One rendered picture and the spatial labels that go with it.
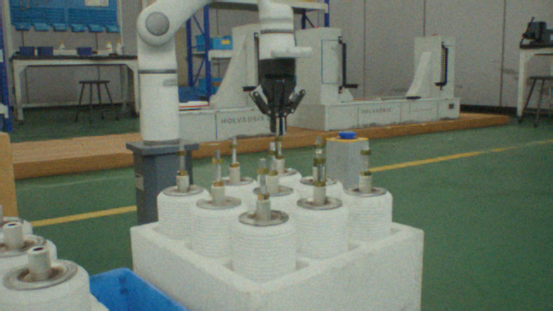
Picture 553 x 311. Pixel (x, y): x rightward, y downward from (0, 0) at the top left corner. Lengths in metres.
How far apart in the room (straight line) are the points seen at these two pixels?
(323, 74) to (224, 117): 0.85
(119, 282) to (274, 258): 0.35
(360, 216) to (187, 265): 0.30
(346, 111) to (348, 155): 2.38
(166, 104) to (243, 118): 1.82
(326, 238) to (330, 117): 2.63
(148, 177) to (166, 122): 0.14
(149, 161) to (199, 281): 0.48
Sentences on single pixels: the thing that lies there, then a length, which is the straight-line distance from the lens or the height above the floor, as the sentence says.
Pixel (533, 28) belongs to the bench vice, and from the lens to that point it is 5.13.
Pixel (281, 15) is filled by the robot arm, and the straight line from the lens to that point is 0.98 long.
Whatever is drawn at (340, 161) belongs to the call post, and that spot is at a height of 0.26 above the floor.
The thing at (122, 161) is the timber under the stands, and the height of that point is 0.03.
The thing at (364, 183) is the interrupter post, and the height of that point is 0.27.
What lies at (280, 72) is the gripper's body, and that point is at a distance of 0.97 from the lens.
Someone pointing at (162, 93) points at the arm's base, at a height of 0.42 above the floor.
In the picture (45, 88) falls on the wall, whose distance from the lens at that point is 9.00.
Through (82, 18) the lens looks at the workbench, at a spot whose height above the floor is 1.26.
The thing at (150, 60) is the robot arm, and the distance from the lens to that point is 1.18.
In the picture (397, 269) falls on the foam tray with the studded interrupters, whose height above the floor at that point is 0.13.
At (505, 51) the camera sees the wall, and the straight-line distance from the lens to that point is 6.24.
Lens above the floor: 0.46
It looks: 9 degrees down
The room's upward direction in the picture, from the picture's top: 1 degrees counter-clockwise
